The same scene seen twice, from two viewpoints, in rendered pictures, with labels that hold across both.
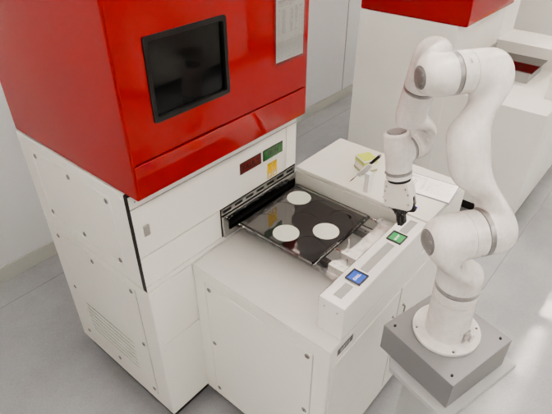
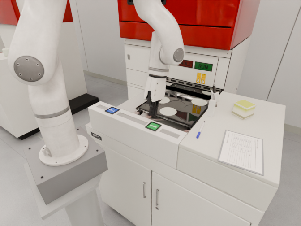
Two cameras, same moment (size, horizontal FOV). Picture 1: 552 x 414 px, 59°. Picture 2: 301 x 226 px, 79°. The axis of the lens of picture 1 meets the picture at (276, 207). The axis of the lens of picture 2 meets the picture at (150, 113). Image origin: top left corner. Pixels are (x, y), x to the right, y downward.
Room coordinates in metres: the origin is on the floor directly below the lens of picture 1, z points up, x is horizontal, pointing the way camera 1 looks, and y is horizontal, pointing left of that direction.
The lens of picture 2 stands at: (1.24, -1.11, 1.44)
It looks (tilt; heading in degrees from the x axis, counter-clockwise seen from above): 31 degrees down; 84
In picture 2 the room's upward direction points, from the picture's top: straight up
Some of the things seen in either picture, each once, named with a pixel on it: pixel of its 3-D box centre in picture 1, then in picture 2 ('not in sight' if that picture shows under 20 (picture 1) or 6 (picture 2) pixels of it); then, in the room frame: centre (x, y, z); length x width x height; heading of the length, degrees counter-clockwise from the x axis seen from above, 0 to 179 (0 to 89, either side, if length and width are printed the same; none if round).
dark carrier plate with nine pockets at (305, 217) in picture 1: (303, 220); (176, 104); (1.52, -0.11, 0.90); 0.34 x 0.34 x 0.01; 49
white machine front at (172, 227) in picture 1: (226, 194); (168, 71); (1.52, 0.19, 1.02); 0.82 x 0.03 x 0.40; 140
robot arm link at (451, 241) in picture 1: (454, 254); (43, 76); (0.94, -0.45, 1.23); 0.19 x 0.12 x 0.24; 103
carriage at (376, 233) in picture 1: (363, 253); not in sight; (1.36, -0.32, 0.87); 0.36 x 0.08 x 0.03; 140
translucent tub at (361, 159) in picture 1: (365, 163); (243, 109); (1.78, -0.38, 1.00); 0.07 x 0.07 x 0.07; 24
